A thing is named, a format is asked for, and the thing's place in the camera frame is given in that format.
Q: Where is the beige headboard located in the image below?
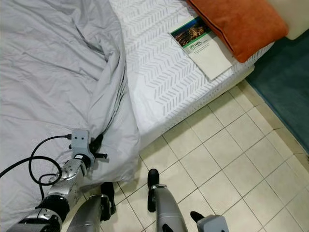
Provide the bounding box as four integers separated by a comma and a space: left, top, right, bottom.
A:
268, 0, 309, 40

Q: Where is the silver left robot leg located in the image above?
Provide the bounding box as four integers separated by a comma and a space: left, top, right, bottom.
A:
65, 181, 116, 232

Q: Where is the silver right robot leg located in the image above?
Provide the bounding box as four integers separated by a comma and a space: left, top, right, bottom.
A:
147, 168, 189, 232

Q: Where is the teal rug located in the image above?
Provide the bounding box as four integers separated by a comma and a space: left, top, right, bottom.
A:
245, 30, 309, 153

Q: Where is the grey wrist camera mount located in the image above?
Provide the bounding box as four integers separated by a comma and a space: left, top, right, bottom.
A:
71, 129, 92, 155
197, 215, 229, 232

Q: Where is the silver robot leg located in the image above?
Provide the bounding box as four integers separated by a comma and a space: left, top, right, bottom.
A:
65, 181, 116, 232
147, 168, 189, 232

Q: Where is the white lighting catalogue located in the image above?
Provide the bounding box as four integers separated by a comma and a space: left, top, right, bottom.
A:
170, 17, 235, 81

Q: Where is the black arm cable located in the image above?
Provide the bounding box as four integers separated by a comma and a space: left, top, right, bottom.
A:
0, 135, 73, 188

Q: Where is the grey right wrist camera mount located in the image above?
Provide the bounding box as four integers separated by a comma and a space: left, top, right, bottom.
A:
197, 215, 229, 232

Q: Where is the white herringbone patterned mattress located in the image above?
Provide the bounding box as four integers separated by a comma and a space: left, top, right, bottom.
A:
109, 0, 276, 150

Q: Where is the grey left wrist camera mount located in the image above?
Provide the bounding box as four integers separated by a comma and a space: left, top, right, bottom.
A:
71, 129, 92, 155

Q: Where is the light grey duvet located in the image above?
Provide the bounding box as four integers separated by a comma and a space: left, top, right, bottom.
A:
0, 0, 140, 232

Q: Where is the orange pillow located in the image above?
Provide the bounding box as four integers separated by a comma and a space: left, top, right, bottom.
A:
187, 0, 289, 63

